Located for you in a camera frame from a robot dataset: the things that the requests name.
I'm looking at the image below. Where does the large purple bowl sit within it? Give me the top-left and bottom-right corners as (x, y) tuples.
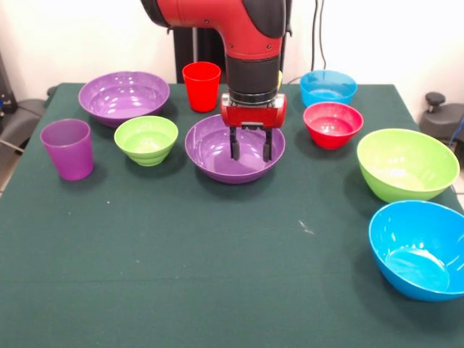
(78, 70), (171, 128)
(184, 114), (286, 185)

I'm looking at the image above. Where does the small blue bowl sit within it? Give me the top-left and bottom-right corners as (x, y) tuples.
(299, 70), (359, 109)

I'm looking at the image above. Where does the small red bowl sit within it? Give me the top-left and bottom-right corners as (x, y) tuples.
(302, 101), (365, 151)

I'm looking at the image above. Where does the purple cup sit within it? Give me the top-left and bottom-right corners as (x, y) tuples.
(39, 118), (94, 182)

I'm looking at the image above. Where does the large blue bowl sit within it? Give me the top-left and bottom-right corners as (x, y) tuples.
(368, 199), (464, 302)

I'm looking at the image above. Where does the red cup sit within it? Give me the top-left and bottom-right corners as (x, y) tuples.
(181, 62), (222, 113)

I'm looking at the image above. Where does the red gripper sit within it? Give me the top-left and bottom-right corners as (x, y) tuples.
(220, 93), (288, 162)

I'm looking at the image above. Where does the dark green tablecloth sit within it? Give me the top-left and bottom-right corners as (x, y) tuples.
(0, 82), (464, 348)

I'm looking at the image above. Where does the small green bowl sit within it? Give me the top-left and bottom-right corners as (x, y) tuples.
(113, 115), (179, 167)

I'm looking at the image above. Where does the large green bowl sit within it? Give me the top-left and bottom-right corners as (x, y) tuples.
(356, 128), (461, 204)

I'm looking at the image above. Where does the black wall cable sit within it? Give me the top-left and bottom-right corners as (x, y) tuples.
(318, 0), (327, 70)
(310, 0), (318, 73)

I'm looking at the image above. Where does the black equipment rack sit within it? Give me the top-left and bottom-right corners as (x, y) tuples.
(0, 50), (18, 120)

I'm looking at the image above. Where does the dark grey equipment base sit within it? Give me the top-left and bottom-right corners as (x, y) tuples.
(419, 91), (464, 143)
(0, 97), (50, 155)

